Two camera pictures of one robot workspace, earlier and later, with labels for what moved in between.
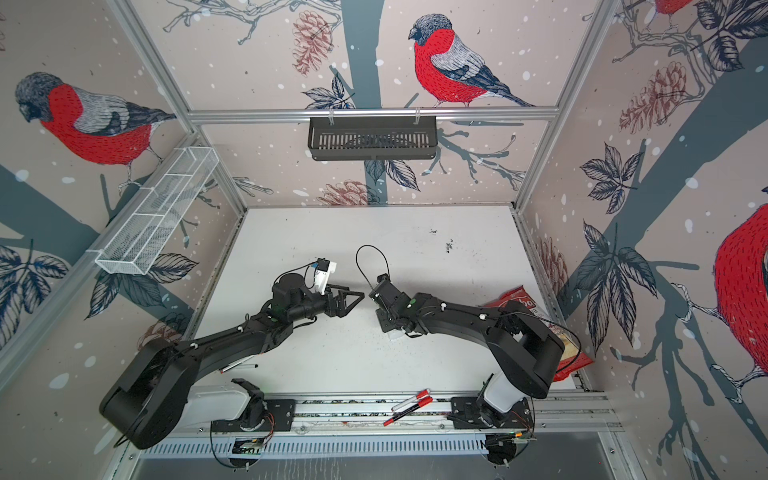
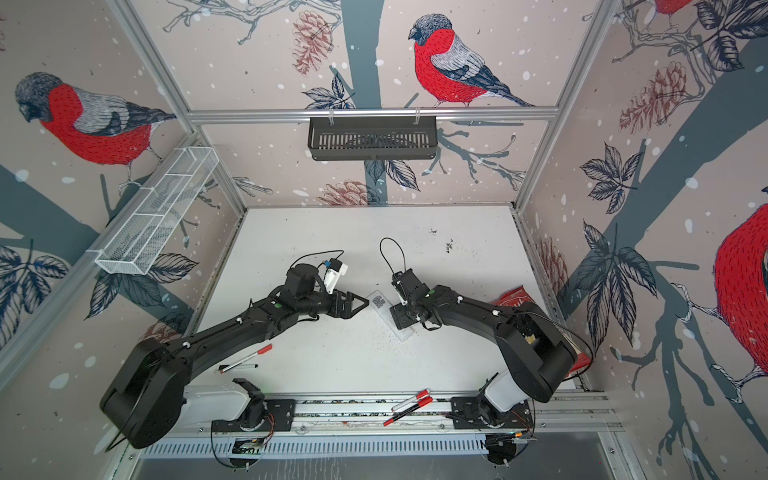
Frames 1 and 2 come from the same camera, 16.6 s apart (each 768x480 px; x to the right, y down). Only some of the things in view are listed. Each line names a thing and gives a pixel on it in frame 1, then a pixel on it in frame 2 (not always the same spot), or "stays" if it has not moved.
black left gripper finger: x=342 y=309 → x=358 y=309
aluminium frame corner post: x=128 y=16 stays
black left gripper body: x=330 y=309 stays
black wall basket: x=372 y=140 stays
